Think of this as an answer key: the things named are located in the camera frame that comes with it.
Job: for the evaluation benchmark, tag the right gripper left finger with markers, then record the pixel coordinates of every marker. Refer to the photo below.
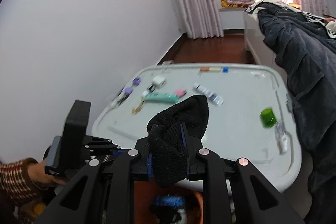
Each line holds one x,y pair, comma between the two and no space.
101,192

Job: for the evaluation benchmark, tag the white bed frame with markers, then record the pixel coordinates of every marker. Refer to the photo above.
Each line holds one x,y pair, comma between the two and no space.
254,42

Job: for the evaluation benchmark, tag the gold keychain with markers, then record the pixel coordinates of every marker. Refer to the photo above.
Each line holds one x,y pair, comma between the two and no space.
138,108

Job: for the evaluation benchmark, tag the person left hand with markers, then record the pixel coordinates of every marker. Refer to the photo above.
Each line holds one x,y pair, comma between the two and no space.
37,175

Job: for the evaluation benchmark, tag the green plastic cup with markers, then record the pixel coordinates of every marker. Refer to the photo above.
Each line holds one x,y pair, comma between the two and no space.
268,118

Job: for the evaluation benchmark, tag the plaid sleeve forearm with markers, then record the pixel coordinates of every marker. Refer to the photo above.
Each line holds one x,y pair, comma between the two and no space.
16,185

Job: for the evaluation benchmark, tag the white charger plug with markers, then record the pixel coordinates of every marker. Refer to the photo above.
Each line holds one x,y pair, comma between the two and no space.
159,81

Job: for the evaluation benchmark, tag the dark grey fleece blanket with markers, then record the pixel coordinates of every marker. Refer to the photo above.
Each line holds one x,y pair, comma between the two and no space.
305,49

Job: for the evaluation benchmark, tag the brown medicine bottle white cap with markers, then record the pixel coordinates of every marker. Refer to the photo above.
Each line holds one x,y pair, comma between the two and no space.
212,97

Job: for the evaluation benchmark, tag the small black white bottle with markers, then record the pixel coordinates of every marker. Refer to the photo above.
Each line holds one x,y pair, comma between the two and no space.
148,91

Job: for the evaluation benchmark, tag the clear small bottle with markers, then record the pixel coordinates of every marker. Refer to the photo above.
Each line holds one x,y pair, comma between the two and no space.
281,137

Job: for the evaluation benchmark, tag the pink oval case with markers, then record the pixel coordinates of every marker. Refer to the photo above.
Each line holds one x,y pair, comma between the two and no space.
180,92

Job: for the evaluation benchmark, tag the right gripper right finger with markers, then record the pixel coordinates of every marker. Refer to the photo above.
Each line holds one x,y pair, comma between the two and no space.
238,182

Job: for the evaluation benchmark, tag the teal cosmetic tube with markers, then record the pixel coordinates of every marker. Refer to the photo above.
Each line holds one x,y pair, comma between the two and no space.
162,98

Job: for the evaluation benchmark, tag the orange and cream tube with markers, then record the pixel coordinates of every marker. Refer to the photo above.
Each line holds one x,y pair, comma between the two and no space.
210,69

